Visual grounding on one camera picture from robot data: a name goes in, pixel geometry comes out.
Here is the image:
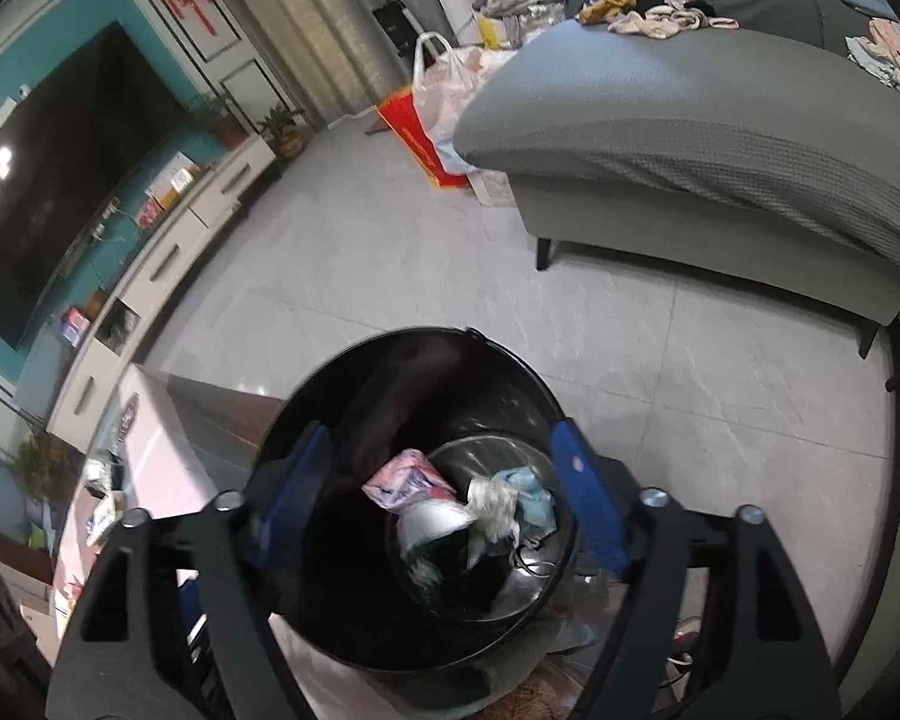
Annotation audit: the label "crumpled white tissue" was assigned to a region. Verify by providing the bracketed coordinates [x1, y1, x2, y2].
[465, 472, 530, 571]

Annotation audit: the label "black floor stand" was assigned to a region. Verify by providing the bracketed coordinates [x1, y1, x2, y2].
[373, 4, 410, 53]

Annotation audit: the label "white plastic bag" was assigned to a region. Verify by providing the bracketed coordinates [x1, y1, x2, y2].
[411, 31, 511, 166]

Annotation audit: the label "white television cabinet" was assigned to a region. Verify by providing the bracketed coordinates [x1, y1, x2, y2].
[45, 133, 278, 455]

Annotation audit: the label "black flat television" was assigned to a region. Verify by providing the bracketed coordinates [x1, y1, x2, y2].
[0, 21, 192, 352]

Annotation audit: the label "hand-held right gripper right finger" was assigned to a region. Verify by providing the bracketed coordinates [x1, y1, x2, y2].
[547, 420, 845, 720]

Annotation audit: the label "pink snack packet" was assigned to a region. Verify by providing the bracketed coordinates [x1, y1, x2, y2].
[361, 450, 458, 515]

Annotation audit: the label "grey fabric sofa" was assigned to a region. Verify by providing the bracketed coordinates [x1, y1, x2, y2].
[452, 0, 900, 376]

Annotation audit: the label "black ribbed object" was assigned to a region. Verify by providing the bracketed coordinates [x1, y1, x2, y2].
[0, 547, 53, 720]

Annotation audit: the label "grey rectangular panel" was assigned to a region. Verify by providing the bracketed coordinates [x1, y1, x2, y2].
[15, 322, 76, 421]

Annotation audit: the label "black round trash bin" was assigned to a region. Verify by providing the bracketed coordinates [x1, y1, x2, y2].
[257, 326, 580, 674]

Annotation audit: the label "small potted floor plant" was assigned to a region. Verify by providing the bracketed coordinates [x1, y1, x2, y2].
[257, 105, 305, 160]

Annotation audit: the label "pale folded baby clothes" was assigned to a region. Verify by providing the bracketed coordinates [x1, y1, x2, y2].
[844, 15, 900, 117]

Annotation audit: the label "beige curtain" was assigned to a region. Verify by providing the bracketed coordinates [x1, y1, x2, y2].
[251, 0, 436, 132]

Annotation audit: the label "potted plant in brown pot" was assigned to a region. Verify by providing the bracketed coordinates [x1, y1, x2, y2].
[187, 90, 248, 149]

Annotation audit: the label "pile of pale clothes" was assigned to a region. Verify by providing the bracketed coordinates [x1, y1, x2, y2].
[607, 0, 740, 42]

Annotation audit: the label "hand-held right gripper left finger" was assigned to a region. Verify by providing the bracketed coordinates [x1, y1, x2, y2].
[45, 420, 335, 720]

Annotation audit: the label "striped tablecloth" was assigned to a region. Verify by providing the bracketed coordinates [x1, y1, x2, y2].
[49, 364, 286, 616]

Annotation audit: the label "red paper bag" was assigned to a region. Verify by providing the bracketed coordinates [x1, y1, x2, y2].
[377, 86, 470, 192]

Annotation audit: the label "light blue face mask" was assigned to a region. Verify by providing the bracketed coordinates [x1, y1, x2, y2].
[495, 465, 556, 541]

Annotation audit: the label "white and yellow box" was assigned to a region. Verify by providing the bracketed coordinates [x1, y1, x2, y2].
[146, 152, 200, 207]

